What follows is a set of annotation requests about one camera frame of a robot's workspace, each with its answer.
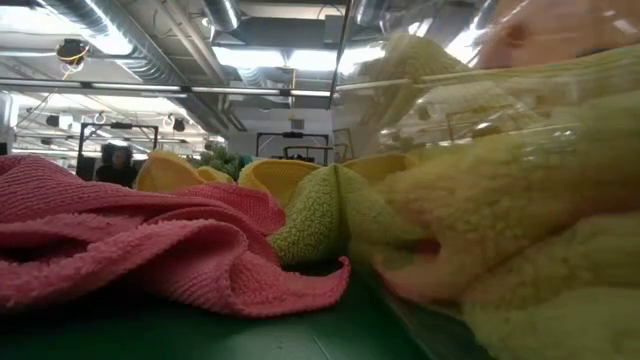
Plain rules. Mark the silver ventilation duct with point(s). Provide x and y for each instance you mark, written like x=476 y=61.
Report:
x=222 y=12

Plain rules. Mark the black round ceiling device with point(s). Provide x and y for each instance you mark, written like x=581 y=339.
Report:
x=72 y=50

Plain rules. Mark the green table mat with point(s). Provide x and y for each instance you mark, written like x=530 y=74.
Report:
x=200 y=335

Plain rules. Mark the bright ceiling light panel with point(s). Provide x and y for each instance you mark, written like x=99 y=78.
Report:
x=250 y=57

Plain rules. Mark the orange microfiber towel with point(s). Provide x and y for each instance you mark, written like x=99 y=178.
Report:
x=560 y=30

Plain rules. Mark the long ceiling light tube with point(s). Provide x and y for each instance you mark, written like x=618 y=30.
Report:
x=240 y=91

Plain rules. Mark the black background rig frame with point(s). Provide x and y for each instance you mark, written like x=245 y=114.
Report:
x=292 y=134

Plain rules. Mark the lime green microfiber towel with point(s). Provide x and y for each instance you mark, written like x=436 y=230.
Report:
x=320 y=215

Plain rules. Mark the black background gantry frame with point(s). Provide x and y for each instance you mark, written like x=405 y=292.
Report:
x=120 y=126

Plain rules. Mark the clear rectangular plastic container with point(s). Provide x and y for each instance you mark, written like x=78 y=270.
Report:
x=430 y=330

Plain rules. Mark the person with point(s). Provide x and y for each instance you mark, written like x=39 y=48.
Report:
x=117 y=172

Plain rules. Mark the pink microfiber towel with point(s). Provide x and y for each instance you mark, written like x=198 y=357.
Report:
x=150 y=250

